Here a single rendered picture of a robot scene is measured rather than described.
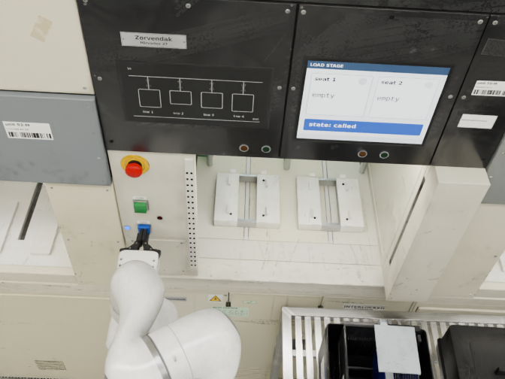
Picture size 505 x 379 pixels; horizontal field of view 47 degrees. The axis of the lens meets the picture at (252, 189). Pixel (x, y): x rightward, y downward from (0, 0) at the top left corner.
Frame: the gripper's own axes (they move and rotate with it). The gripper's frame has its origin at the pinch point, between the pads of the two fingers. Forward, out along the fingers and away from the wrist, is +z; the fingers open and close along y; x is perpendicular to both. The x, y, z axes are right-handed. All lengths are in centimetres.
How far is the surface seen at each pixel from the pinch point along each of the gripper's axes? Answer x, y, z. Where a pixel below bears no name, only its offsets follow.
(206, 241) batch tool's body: -23.1, 15.4, 16.4
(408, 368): -2, 66, -33
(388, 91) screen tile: 51, 54, 2
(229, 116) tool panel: 42.5, 22.0, 2.5
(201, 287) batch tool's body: -28.2, 14.8, 2.5
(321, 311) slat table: -34, 52, -1
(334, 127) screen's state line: 41, 45, 2
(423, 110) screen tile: 47, 63, 2
